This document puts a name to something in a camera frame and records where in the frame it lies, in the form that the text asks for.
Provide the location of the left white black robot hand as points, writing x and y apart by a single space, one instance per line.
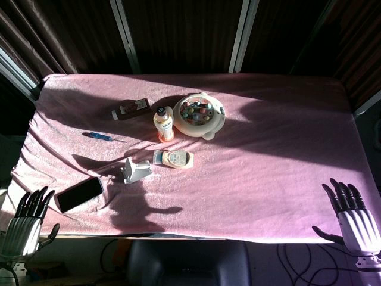
22 235

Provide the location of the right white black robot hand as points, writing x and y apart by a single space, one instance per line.
360 229

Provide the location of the black smartphone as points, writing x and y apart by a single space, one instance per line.
78 193

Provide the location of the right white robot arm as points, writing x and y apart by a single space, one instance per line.
370 271

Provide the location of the white phone stand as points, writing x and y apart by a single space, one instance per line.
137 172

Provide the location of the pink tablecloth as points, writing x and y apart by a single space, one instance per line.
238 178

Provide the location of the brown bottle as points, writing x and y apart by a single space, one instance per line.
131 108

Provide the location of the cream bottle with blue label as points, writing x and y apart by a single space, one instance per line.
174 159

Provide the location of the black chair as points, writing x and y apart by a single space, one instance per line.
190 265

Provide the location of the cream bottle with black cap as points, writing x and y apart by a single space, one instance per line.
163 125

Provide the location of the dark brown curtain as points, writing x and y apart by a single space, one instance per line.
59 35
360 44

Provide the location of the silver metal frame post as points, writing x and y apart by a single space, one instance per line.
241 38
126 38
369 105
15 74

